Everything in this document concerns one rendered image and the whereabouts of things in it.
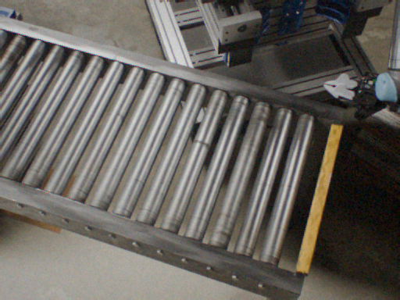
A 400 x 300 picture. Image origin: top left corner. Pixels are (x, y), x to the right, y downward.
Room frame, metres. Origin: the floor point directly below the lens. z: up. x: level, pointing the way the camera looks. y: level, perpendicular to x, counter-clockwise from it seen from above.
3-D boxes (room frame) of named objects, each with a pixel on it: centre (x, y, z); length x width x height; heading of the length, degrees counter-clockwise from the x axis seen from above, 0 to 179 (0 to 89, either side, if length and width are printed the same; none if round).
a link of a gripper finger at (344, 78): (0.88, -0.42, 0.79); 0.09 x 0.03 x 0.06; 71
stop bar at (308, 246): (0.51, -0.31, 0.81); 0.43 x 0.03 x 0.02; 161
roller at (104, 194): (0.69, 0.19, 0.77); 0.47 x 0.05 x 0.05; 161
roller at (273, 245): (0.55, -0.24, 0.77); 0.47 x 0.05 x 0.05; 161
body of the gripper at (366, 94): (0.83, -0.51, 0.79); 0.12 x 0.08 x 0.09; 71
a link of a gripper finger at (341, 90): (0.85, -0.41, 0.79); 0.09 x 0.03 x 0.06; 71
